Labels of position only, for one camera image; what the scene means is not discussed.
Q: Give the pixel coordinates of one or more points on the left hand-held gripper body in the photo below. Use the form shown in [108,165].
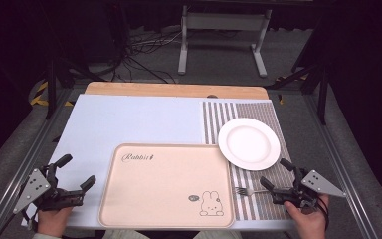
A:
[59,198]

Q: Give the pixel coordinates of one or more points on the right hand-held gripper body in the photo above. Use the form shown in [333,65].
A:
[315,184]

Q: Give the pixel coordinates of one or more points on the silver fork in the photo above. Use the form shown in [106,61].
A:
[245,191]

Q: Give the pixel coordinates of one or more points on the person's left hand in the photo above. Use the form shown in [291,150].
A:
[51,221]

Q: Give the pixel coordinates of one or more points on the person's right hand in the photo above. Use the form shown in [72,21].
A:
[310,224]

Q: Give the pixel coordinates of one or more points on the white round plate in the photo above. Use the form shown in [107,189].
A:
[248,144]

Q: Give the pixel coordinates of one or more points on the striped woven placemat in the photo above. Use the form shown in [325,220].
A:
[265,111]

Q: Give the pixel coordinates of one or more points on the yellow black hazard tape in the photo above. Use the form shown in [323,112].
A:
[39,98]

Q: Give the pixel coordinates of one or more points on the black stand legs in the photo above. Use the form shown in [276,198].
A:
[50,89]
[322,96]

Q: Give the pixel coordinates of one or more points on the pale blue table mat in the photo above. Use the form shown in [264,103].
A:
[129,119]

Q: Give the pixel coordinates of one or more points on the beige tray with rabbit print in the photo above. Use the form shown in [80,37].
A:
[165,189]

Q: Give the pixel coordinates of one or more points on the wooden table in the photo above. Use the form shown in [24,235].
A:
[175,89]

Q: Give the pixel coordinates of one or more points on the white metal stand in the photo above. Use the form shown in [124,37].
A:
[224,21]

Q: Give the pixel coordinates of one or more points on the aluminium rail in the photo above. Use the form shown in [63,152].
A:
[341,166]
[23,156]

